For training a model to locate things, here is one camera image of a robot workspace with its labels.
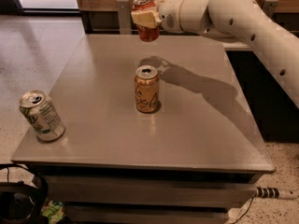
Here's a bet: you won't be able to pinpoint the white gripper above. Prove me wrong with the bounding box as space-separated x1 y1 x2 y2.
131 0 185 33

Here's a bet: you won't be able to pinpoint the red Coca-Cola can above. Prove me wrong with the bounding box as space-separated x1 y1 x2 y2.
133 0 160 42

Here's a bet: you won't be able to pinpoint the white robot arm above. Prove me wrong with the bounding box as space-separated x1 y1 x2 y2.
131 0 299 106

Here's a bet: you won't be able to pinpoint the orange LaCroix can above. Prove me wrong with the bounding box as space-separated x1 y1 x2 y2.
135 65 160 113

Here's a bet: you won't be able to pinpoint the green white 7up can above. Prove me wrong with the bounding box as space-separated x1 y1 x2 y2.
20 91 65 142

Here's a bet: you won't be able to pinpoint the upper grey drawer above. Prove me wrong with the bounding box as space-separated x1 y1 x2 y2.
46 175 255 209

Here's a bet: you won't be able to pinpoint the grey drawer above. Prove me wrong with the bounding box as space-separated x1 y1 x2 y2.
46 175 255 209
66 205 228 224

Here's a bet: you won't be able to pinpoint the lower grey drawer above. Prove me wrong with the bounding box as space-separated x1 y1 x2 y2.
66 205 228 224

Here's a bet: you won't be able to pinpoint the green patterned bag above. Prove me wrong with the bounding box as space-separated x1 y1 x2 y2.
41 201 65 224

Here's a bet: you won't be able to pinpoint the black headphones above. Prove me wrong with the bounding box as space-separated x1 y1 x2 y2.
0 174 49 224

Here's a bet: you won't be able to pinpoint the left grey metal bracket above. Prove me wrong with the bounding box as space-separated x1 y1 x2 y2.
117 0 132 35

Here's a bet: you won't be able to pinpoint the grey metal bracket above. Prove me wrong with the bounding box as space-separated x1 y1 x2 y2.
117 0 132 35
262 0 278 18

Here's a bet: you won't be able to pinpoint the right grey metal bracket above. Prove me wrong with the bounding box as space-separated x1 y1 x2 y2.
262 0 278 18

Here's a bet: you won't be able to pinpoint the thin black cable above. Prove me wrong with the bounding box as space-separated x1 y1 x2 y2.
231 196 256 224

